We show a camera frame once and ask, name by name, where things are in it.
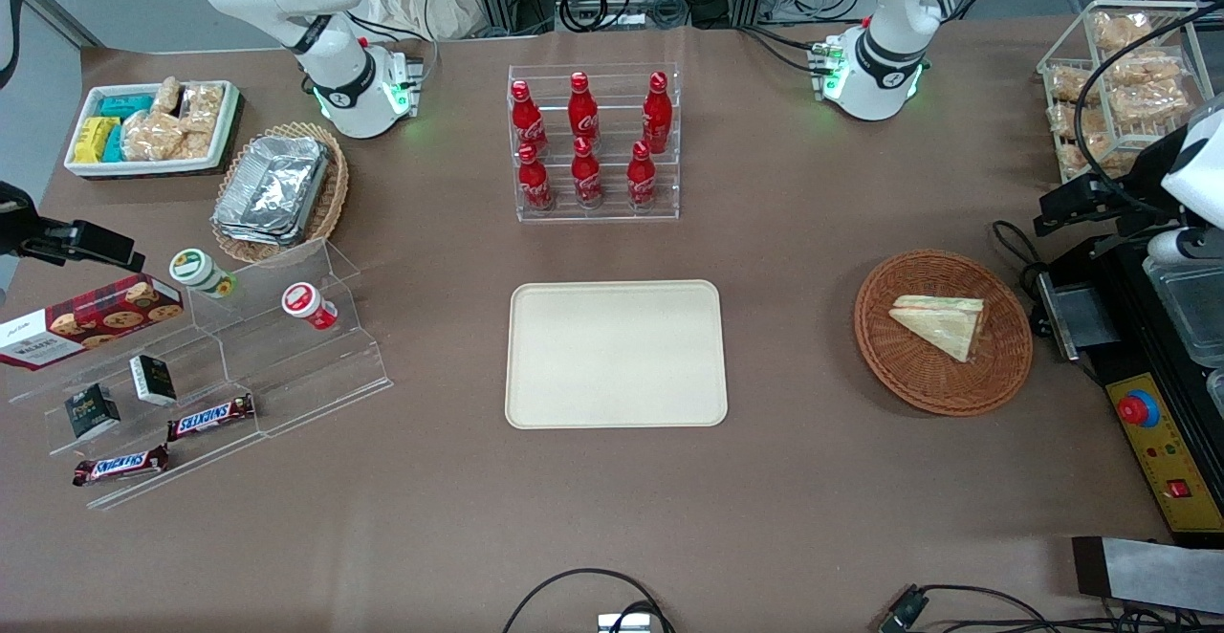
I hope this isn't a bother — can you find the black sealing machine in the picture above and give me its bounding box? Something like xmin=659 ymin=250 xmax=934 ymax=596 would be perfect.
xmin=1028 ymin=227 xmax=1224 ymax=548

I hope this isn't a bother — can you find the clear acrylic bottle rack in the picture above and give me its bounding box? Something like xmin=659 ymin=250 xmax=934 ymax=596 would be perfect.
xmin=507 ymin=62 xmax=682 ymax=225

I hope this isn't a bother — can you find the black cable with connector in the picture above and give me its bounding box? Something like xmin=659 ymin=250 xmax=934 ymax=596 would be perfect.
xmin=878 ymin=583 xmax=1224 ymax=633

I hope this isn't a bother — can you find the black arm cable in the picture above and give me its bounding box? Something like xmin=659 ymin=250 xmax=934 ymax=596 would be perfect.
xmin=1073 ymin=2 xmax=1224 ymax=219

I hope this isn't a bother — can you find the black machine power cable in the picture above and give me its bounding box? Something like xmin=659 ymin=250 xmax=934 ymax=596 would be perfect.
xmin=992 ymin=220 xmax=1053 ymax=339

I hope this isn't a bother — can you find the clear plastic container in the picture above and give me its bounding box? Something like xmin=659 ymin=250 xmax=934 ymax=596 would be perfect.
xmin=1143 ymin=255 xmax=1224 ymax=367

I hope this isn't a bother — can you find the wrapped triangle sandwich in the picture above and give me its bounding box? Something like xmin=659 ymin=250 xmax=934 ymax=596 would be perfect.
xmin=888 ymin=295 xmax=987 ymax=364

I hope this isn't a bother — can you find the clear acrylic stepped riser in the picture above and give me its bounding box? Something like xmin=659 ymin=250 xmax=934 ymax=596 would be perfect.
xmin=5 ymin=313 xmax=264 ymax=512
xmin=186 ymin=239 xmax=395 ymax=439

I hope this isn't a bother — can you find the red tartan cookie box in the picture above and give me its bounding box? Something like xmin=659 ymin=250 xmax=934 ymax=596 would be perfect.
xmin=0 ymin=274 xmax=185 ymax=372

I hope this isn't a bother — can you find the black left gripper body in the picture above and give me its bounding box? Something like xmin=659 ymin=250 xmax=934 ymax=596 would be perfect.
xmin=1121 ymin=126 xmax=1196 ymax=238

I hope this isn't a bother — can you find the oval tan wicker basket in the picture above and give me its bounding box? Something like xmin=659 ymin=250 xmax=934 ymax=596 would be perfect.
xmin=210 ymin=121 xmax=350 ymax=266

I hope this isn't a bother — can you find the red cola bottle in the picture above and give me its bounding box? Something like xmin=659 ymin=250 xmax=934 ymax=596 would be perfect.
xmin=510 ymin=79 xmax=550 ymax=158
xmin=516 ymin=142 xmax=557 ymax=213
xmin=642 ymin=72 xmax=674 ymax=154
xmin=626 ymin=141 xmax=659 ymax=211
xmin=571 ymin=136 xmax=604 ymax=210
xmin=568 ymin=72 xmax=601 ymax=146

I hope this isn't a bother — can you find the clear bag fried snack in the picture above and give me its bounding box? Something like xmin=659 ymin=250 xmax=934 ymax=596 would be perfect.
xmin=1093 ymin=10 xmax=1154 ymax=54
xmin=1109 ymin=50 xmax=1188 ymax=89
xmin=1047 ymin=102 xmax=1110 ymax=180
xmin=1049 ymin=64 xmax=1101 ymax=104
xmin=1114 ymin=80 xmax=1192 ymax=129

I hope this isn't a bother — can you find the aluminium foil container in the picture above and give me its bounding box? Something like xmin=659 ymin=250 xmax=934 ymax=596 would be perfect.
xmin=214 ymin=136 xmax=332 ymax=237
xmin=212 ymin=217 xmax=307 ymax=248

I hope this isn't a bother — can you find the green lid snack cup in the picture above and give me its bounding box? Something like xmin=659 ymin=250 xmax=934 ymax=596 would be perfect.
xmin=169 ymin=249 xmax=237 ymax=299

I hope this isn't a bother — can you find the round brown wicker basket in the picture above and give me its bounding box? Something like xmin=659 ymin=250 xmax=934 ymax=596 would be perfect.
xmin=853 ymin=249 xmax=1035 ymax=418

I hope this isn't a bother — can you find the beige plastic serving tray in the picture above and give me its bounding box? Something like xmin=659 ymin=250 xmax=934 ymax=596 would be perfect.
xmin=505 ymin=279 xmax=730 ymax=430

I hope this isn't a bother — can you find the small black carton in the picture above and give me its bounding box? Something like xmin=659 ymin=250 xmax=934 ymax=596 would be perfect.
xmin=129 ymin=354 xmax=179 ymax=407
xmin=64 ymin=382 xmax=122 ymax=441

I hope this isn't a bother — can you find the brown Snickers bar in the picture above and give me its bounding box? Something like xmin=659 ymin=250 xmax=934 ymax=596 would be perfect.
xmin=72 ymin=445 xmax=170 ymax=488
xmin=167 ymin=394 xmax=256 ymax=443

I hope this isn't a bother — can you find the white rectangular snack tray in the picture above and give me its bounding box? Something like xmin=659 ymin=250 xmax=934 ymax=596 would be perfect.
xmin=64 ymin=80 xmax=241 ymax=180

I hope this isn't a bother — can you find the grey metal plate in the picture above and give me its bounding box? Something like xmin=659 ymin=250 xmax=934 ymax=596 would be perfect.
xmin=1071 ymin=535 xmax=1224 ymax=616

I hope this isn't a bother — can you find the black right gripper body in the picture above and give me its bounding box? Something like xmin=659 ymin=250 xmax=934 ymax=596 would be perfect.
xmin=0 ymin=182 xmax=77 ymax=262

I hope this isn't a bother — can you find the black looped cable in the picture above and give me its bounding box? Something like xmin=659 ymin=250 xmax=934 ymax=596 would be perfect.
xmin=502 ymin=568 xmax=676 ymax=633

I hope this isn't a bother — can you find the red emergency stop button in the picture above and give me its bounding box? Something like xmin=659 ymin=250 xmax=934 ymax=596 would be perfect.
xmin=1117 ymin=389 xmax=1161 ymax=430

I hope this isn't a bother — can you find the red lid snack cup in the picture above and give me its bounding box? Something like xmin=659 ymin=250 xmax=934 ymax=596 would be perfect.
xmin=281 ymin=282 xmax=339 ymax=331

